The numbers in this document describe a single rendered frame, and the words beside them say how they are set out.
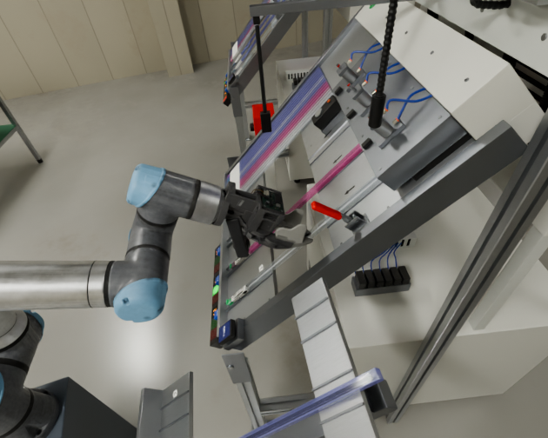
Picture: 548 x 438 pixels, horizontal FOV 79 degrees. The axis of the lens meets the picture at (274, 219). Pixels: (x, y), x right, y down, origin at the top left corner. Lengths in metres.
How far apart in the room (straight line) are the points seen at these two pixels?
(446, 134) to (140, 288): 0.51
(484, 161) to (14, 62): 4.75
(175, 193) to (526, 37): 0.53
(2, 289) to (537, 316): 1.19
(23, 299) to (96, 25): 4.20
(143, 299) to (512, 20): 0.63
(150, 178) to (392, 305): 0.75
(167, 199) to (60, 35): 4.22
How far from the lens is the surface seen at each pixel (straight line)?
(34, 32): 4.78
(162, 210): 0.60
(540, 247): 0.83
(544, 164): 0.57
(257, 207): 0.61
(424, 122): 0.56
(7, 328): 1.02
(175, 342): 1.74
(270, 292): 0.76
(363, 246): 0.60
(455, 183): 0.57
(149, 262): 0.58
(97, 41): 4.70
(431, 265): 1.16
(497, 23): 0.60
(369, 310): 1.02
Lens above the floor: 1.48
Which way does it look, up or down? 44 degrees down
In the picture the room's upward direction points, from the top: 6 degrees counter-clockwise
